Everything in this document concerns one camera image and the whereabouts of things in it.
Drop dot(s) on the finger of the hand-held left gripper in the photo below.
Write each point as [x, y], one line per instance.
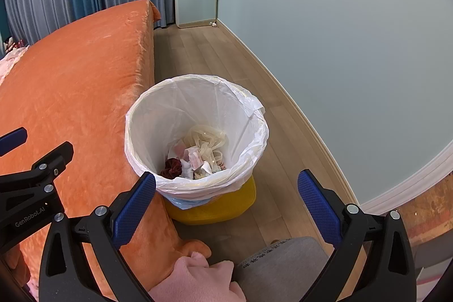
[14, 141]
[53, 160]

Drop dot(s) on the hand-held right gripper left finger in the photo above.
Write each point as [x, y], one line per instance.
[136, 210]

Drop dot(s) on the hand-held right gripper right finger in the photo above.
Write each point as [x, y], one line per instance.
[318, 210]

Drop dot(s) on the dark red scrunchie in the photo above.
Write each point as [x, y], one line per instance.
[170, 168]

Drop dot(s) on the yellow trash bin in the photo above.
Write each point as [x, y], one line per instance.
[226, 206]

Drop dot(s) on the yellow bin with white liner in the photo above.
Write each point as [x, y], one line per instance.
[155, 118]

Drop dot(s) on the beige mesh scrunchie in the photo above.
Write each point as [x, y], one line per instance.
[205, 139]

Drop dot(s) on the blue plastic bag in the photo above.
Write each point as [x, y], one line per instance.
[184, 204]

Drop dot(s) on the pink floral quilt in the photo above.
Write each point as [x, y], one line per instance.
[10, 59]

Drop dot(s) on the orange plush blanket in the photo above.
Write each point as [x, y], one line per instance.
[70, 75]

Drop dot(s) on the small doll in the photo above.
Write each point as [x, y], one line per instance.
[10, 43]

